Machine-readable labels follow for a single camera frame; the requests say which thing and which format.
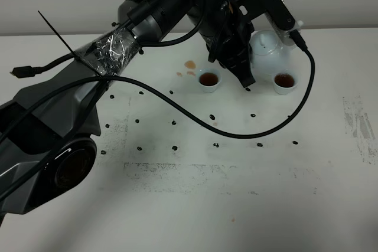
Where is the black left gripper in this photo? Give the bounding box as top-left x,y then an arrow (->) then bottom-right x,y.
199,0 -> 255,88

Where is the light blue porcelain teapot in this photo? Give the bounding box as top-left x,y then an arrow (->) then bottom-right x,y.
249,30 -> 290,81

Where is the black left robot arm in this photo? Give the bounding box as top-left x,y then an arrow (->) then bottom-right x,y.
1,0 -> 254,214

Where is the left light blue teacup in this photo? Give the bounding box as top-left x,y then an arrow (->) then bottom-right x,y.
197,68 -> 222,93

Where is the light blue teacup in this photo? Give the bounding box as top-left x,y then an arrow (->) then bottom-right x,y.
197,68 -> 222,93
271,70 -> 298,95

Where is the right light blue teacup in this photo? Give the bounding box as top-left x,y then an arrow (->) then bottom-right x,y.
271,70 -> 298,95

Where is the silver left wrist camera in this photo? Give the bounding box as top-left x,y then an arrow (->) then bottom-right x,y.
230,0 -> 308,51

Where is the black left camera cable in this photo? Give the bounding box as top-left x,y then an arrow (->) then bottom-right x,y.
0,0 -> 316,202

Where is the black cable zip tie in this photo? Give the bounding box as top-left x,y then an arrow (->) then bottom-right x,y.
37,11 -> 103,76

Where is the loose black cable plug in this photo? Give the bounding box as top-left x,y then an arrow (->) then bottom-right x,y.
10,66 -> 41,78

